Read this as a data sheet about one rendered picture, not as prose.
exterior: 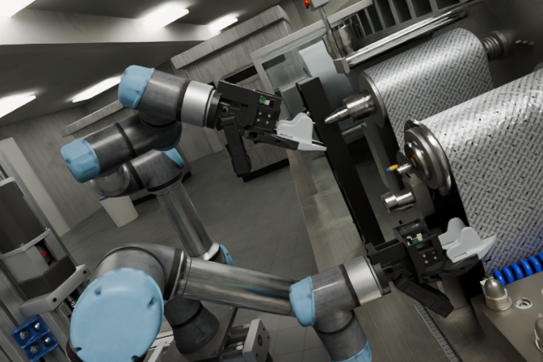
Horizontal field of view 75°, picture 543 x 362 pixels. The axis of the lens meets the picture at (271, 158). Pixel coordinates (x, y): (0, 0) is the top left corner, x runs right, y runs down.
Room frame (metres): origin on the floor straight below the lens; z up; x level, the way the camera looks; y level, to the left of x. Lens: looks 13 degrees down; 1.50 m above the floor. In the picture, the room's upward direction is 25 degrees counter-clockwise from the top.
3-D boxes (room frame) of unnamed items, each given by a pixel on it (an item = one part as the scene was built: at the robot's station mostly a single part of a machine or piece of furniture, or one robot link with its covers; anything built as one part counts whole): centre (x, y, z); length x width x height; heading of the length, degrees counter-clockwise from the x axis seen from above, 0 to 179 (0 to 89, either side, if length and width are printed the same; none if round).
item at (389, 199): (0.63, -0.17, 1.18); 0.04 x 0.02 x 0.04; 175
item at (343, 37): (1.30, -0.41, 1.50); 0.14 x 0.14 x 0.06
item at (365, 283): (0.55, -0.06, 1.11); 0.08 x 0.05 x 0.08; 175
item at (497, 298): (0.46, -0.23, 1.05); 0.04 x 0.04 x 0.04
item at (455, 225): (0.55, -0.25, 1.11); 0.09 x 0.03 x 0.06; 86
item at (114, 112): (8.32, 2.88, 1.11); 1.72 x 1.32 x 2.21; 72
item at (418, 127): (0.59, -0.25, 1.25); 0.15 x 0.01 x 0.15; 175
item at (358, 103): (0.84, -0.25, 1.33); 0.06 x 0.06 x 0.06; 85
